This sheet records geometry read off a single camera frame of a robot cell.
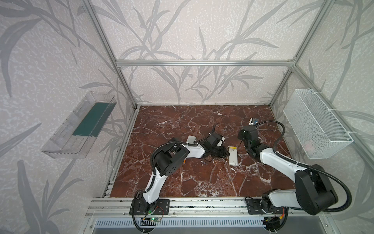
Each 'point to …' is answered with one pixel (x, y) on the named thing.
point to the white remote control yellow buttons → (233, 155)
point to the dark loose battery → (204, 162)
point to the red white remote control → (191, 139)
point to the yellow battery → (234, 147)
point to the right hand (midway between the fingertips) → (245, 124)
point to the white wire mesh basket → (319, 132)
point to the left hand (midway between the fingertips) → (230, 151)
